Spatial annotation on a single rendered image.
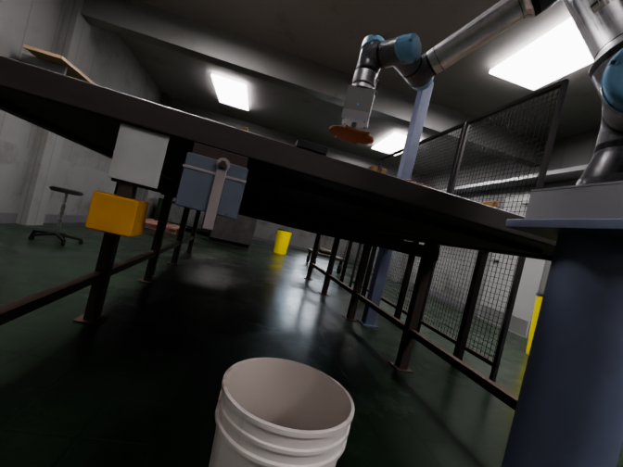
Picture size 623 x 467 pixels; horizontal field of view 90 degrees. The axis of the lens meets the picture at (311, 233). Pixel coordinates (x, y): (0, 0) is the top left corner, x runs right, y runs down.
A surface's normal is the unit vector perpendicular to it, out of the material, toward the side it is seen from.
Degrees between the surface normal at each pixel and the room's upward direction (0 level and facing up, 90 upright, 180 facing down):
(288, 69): 90
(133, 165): 90
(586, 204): 90
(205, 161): 90
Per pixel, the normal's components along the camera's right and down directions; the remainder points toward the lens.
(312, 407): -0.55, -0.19
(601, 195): -0.96, -0.23
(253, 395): 0.58, 0.08
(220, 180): 0.22, 0.05
